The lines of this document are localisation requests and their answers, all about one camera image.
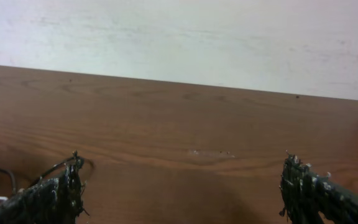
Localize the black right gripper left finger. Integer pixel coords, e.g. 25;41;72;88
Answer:
0;151;86;224

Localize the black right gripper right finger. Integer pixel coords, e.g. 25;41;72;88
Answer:
279;154;358;224

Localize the black USB cable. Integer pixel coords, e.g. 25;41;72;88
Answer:
0;157;95;195

